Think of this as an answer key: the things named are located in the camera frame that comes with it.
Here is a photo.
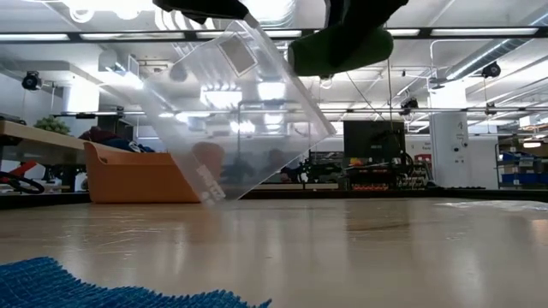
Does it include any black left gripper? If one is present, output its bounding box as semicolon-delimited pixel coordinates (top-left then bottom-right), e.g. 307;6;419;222
152;0;260;29

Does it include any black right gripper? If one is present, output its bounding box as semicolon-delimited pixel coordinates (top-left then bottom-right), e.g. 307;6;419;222
324;0;410;69

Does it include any green elastic bandage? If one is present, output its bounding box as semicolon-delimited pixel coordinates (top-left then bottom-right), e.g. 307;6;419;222
287;23;394;79

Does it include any clear plastic zip bag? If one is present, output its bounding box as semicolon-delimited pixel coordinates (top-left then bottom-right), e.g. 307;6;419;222
434;199;548;213
140;19;337;207

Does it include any blue elastic bandage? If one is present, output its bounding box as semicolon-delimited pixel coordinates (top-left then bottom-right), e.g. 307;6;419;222
0;255;273;308

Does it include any black monitor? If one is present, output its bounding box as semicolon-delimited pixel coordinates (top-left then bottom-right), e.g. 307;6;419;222
342;121;406;166

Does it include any black crossbar with lights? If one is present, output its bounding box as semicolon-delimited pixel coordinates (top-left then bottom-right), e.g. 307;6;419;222
0;26;548;43

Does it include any cluttered workbench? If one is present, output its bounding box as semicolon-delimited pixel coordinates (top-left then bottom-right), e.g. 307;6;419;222
342;156;433;192

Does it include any white pillar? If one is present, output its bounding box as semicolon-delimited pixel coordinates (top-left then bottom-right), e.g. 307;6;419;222
429;111;471;189

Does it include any person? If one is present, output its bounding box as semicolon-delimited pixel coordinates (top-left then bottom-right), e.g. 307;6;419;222
265;147;301;184

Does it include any dark cloth pile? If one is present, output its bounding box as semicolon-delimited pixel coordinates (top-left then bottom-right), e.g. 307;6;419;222
79;127;156;154

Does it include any orange plastic bin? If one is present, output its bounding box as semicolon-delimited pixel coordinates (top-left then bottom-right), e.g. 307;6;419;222
83;141;226;204

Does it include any green potted plant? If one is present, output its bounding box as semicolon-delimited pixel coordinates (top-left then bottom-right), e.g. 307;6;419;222
33;115;72;136

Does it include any shelf with blue bins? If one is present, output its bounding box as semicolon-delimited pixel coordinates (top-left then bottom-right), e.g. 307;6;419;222
495;136;548;191

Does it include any wooden side table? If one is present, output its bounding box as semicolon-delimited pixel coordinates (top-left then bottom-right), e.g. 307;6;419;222
0;119;93;167

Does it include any red object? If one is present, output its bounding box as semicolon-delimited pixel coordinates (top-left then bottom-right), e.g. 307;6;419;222
0;160;39;183

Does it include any thin black hanging cable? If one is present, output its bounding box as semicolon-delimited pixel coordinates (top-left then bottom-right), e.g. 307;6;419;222
384;59;394;129

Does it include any black hanging camera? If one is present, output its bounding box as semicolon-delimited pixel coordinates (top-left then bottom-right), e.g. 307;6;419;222
21;70;43;92
481;61;502;80
169;62;188;83
400;98;420;116

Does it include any black hose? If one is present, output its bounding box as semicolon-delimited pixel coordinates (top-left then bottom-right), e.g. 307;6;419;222
0;170;47;194

